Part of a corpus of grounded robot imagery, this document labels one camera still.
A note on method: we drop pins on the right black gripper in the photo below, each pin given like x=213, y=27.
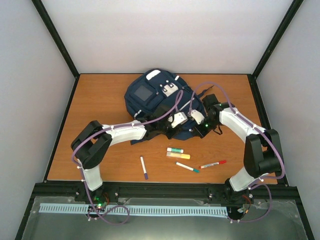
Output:
x=201, y=133

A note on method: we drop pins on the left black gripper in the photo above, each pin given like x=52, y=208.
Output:
x=171, y=135

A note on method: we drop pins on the navy blue backpack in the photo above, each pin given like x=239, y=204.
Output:
x=160, y=87

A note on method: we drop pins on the purple cap marker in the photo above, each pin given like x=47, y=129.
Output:
x=144, y=168

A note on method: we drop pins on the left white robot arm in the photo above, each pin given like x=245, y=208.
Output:
x=91, y=145

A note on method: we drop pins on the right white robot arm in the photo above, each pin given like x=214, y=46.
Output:
x=262, y=159

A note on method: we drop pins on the green white glue stick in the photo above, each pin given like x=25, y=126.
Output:
x=175, y=150

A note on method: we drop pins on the yellow highlighter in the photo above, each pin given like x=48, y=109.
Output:
x=178, y=155

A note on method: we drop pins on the red cap marker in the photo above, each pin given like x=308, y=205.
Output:
x=212, y=164

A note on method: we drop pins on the teal cap marker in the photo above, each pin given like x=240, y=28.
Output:
x=187, y=167

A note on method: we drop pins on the small circuit board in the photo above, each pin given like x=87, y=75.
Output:
x=101, y=202

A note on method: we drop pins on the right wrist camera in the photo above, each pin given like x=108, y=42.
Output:
x=197, y=116

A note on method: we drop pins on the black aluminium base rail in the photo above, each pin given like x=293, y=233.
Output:
x=113, y=192

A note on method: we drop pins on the light blue cable duct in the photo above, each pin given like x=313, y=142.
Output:
x=135, y=210

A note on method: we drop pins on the right black frame post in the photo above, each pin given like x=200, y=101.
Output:
x=280, y=31

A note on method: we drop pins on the black frame post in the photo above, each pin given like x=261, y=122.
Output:
x=280, y=31
x=45, y=17

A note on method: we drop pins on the left black frame post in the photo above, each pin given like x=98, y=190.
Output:
x=45, y=17

